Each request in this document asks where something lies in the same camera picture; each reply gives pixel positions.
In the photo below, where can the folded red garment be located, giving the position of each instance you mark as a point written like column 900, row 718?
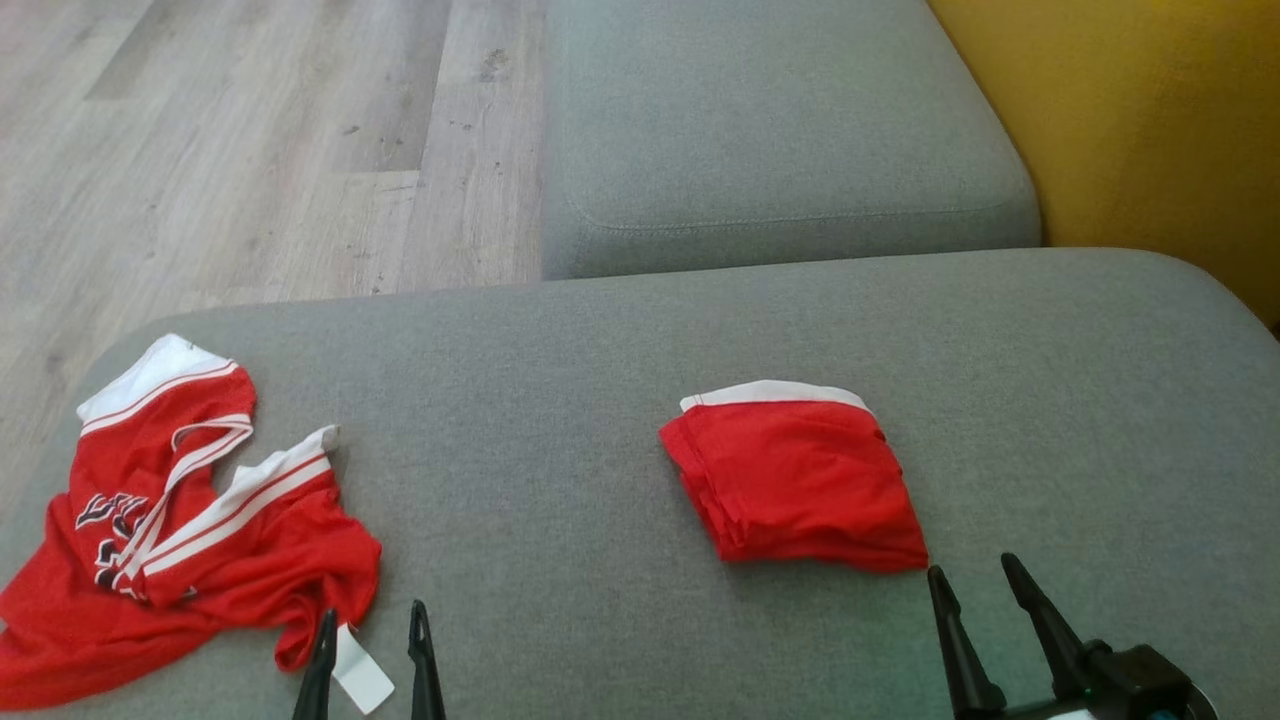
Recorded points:
column 800, row 480

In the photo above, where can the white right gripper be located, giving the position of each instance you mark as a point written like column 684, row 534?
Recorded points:
column 1140, row 690

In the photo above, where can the red and white jersey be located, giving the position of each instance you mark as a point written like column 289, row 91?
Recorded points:
column 150, row 540

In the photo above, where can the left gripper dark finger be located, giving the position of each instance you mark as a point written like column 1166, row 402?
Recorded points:
column 426, row 670
column 318, row 675

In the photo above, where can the small grey sofa cushion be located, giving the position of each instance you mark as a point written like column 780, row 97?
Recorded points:
column 780, row 130

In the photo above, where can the large grey sofa seat cushion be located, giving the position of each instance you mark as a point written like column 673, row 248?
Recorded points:
column 600, row 400

